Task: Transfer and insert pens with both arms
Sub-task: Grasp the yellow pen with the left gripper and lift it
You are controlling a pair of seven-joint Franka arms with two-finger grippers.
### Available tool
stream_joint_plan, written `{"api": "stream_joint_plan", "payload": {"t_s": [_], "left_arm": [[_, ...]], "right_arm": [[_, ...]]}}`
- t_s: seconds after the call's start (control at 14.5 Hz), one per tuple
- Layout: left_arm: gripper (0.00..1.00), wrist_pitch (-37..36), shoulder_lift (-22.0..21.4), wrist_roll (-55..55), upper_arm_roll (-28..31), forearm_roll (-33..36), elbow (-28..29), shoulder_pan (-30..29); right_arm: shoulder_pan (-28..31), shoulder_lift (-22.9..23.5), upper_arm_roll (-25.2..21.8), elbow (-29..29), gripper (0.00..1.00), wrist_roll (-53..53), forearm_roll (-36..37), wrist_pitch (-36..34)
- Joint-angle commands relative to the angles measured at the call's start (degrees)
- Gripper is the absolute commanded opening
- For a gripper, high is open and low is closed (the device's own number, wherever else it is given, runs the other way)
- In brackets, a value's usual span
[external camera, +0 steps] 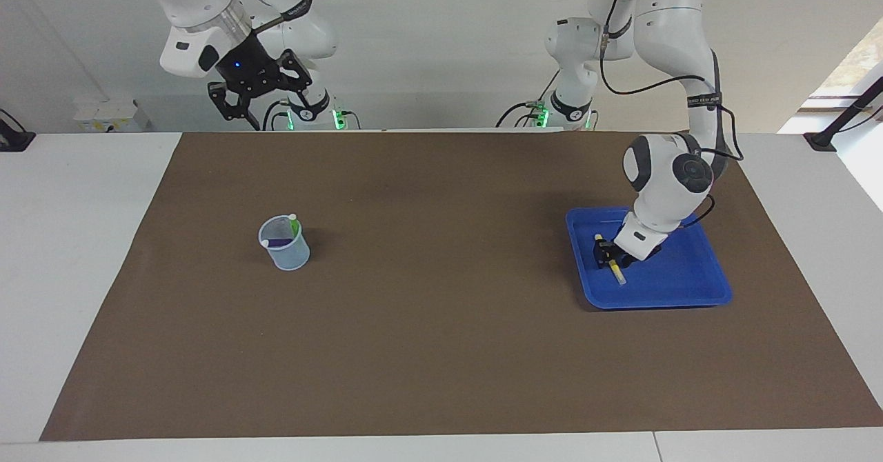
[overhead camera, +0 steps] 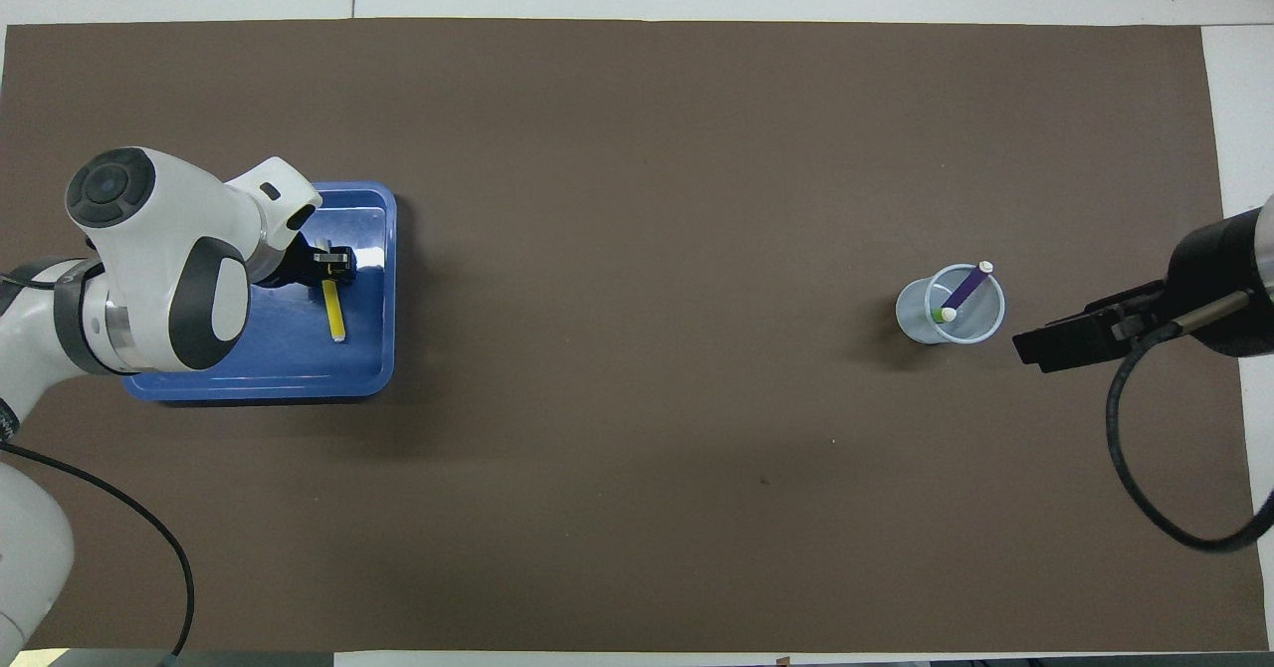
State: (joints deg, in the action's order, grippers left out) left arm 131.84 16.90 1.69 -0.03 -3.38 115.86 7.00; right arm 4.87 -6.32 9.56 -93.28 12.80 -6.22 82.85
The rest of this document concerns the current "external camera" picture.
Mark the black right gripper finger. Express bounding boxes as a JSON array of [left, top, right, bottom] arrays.
[[208, 79, 261, 132], [276, 48, 312, 94]]

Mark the yellow pen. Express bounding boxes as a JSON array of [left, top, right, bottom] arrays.
[[595, 233, 627, 286]]

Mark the blue plastic tray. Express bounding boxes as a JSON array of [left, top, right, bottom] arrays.
[[565, 205, 733, 310]]

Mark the white power strip box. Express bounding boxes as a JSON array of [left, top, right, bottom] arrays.
[[74, 100, 149, 133]]

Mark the translucent plastic cup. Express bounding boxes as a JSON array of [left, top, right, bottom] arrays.
[[258, 214, 310, 272]]

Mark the brown table mat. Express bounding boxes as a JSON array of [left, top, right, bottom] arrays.
[[39, 131, 883, 442]]

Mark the black clamp stand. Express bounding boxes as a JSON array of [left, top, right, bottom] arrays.
[[804, 76, 883, 152]]

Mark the black table clamp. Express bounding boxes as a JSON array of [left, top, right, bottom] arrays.
[[0, 109, 35, 152]]

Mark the black base cable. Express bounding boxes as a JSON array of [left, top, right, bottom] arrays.
[[497, 69, 561, 130], [262, 99, 290, 132]]

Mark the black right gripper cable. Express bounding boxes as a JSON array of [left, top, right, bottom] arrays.
[[224, 0, 315, 35]]

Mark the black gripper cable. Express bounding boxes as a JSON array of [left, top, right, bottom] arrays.
[[599, 0, 744, 232], [224, 0, 315, 35]]

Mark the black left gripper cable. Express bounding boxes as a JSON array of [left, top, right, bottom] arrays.
[[599, 0, 744, 232]]

